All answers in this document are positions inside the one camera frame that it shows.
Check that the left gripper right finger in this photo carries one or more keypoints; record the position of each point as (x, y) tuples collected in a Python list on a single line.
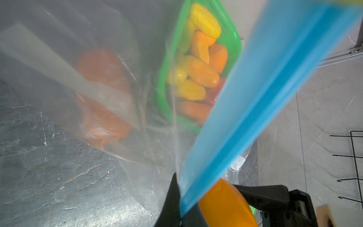
[(272, 200)]

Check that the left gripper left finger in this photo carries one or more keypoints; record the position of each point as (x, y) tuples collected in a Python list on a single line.
[(170, 214)]

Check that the orange mango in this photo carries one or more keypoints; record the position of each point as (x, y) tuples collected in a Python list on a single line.
[(224, 206), (102, 109), (193, 110)]

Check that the clear zip-top bag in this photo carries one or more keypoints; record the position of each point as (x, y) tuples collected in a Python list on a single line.
[(41, 42)]

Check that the orange mango at basket front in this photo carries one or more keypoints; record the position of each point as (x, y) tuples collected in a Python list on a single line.
[(193, 110)]

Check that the red mango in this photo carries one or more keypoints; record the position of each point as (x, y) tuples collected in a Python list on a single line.
[(212, 94)]

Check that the green plastic basket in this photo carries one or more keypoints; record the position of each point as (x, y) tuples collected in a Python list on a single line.
[(229, 37)]

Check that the black wall hook rack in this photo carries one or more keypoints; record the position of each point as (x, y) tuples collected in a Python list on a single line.
[(356, 159)]

